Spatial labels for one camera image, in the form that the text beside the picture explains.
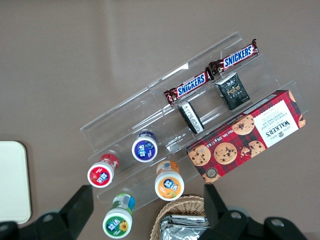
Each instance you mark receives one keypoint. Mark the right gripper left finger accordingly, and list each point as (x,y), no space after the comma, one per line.
(75,212)

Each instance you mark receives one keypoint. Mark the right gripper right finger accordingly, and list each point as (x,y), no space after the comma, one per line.
(225,225)

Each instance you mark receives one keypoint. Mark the light tan wicker basket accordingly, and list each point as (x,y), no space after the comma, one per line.
(175,203)

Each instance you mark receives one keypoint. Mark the cream rectangular serving tray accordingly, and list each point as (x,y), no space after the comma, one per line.
(12,182)

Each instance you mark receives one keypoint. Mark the stack of foil containers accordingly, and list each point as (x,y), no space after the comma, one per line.
(185,227)

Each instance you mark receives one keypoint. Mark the green lid gum jar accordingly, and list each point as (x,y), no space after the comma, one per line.
(117,225)

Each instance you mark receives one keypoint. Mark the red lid gum jar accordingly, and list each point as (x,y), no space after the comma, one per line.
(100,175)

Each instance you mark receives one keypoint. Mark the orange lid gum jar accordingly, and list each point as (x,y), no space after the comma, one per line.
(169,186)

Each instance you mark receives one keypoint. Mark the red Walkers cookie box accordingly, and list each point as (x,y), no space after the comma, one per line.
(245,140)

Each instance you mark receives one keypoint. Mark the blue lid gum jar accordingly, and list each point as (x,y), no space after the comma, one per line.
(144,150)

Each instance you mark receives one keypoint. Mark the small black tissue pack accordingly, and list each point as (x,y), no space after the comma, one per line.
(191,117)
(233,92)

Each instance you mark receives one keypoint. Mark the clear acrylic stepped stand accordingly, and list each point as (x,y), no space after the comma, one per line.
(140,107)

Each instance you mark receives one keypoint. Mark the Snickers chocolate bar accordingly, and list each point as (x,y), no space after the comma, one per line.
(236,58)
(190,86)

